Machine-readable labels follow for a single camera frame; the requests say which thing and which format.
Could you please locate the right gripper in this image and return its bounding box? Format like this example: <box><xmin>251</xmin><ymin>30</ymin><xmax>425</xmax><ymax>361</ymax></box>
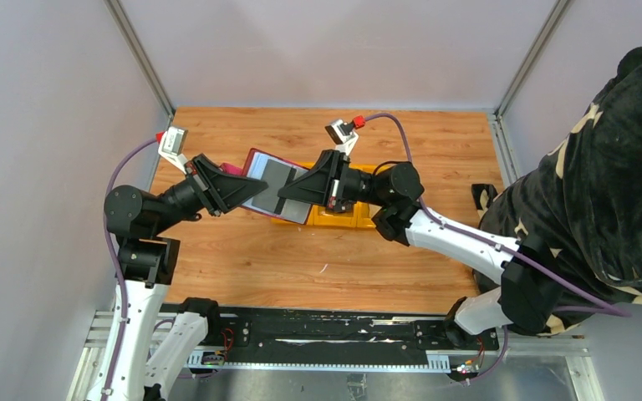
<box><xmin>278</xmin><ymin>150</ymin><xmax>390</xmax><ymax>210</ymax></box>

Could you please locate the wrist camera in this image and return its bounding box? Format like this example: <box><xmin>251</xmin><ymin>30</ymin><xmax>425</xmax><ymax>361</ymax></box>
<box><xmin>155</xmin><ymin>125</ymin><xmax>188</xmax><ymax>172</ymax></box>
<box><xmin>324</xmin><ymin>119</ymin><xmax>359</xmax><ymax>158</ymax></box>

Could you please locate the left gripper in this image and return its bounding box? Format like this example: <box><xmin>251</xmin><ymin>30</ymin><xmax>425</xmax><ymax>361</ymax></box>
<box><xmin>154</xmin><ymin>152</ymin><xmax>268</xmax><ymax>234</ymax></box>

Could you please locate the middle yellow bin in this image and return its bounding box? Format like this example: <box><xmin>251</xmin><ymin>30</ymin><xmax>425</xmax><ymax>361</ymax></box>
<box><xmin>307</xmin><ymin>163</ymin><xmax>359</xmax><ymax>229</ymax></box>

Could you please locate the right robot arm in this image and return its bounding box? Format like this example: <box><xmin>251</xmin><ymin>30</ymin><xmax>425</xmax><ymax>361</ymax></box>
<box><xmin>278</xmin><ymin>150</ymin><xmax>562</xmax><ymax>349</ymax></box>

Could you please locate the dark grey credit card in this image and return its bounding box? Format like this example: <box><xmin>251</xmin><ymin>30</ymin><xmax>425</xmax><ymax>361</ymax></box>
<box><xmin>251</xmin><ymin>160</ymin><xmax>311</xmax><ymax>224</ymax></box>

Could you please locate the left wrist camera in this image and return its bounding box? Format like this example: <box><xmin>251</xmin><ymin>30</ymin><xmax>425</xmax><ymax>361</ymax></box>
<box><xmin>155</xmin><ymin>125</ymin><xmax>188</xmax><ymax>172</ymax></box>

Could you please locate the red leather card holder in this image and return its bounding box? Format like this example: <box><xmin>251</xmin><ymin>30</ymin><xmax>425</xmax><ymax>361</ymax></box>
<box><xmin>221</xmin><ymin>148</ymin><xmax>312</xmax><ymax>225</ymax></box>

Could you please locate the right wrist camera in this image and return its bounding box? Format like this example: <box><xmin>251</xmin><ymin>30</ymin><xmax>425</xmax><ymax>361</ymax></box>
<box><xmin>324</xmin><ymin>119</ymin><xmax>359</xmax><ymax>158</ymax></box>

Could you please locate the left yellow bin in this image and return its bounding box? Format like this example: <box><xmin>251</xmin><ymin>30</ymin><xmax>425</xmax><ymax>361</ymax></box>
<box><xmin>270</xmin><ymin>217</ymin><xmax>309</xmax><ymax>226</ymax></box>

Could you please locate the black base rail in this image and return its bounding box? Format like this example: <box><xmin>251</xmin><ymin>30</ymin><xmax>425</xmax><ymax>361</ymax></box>
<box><xmin>155</xmin><ymin>301</ymin><xmax>501</xmax><ymax>368</ymax></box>

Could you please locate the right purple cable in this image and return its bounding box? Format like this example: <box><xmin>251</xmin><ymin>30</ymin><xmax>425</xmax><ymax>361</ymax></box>
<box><xmin>353</xmin><ymin>112</ymin><xmax>632</xmax><ymax>319</ymax></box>

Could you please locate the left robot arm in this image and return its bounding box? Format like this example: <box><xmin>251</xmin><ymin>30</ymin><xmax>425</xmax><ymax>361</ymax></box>
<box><xmin>86</xmin><ymin>155</ymin><xmax>268</xmax><ymax>400</ymax></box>

